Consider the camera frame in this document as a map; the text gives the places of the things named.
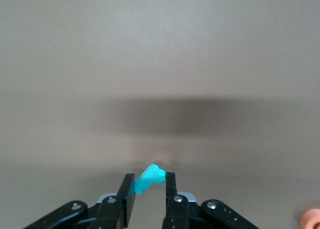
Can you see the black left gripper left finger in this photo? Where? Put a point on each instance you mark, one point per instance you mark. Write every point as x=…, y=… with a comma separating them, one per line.
x=112, y=211

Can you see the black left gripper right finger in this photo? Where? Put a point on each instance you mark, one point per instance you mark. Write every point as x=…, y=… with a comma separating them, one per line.
x=177, y=214

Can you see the teal foam letter l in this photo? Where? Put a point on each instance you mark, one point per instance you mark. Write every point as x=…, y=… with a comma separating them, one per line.
x=150, y=179

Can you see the orange foam letter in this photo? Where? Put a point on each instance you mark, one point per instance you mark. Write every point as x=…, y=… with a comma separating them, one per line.
x=307, y=217

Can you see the brown table cover sheet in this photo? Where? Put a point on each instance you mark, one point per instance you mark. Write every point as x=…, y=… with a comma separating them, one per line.
x=160, y=51

